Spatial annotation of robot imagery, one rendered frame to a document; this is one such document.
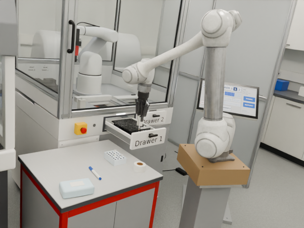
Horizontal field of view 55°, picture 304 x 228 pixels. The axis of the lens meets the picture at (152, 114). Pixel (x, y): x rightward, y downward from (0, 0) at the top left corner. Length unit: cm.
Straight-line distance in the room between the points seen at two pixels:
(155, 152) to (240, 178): 95
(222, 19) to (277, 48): 180
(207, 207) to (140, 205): 44
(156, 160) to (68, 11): 143
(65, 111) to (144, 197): 72
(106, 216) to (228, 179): 71
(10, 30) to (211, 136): 105
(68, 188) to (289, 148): 367
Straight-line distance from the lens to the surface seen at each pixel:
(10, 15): 144
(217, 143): 151
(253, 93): 267
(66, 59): 181
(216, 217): 199
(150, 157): 250
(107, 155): 179
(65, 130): 193
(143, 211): 177
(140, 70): 167
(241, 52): 342
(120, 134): 193
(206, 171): 166
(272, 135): 473
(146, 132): 187
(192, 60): 393
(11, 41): 143
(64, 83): 184
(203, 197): 185
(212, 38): 146
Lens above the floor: 156
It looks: 16 degrees down
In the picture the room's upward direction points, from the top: 8 degrees clockwise
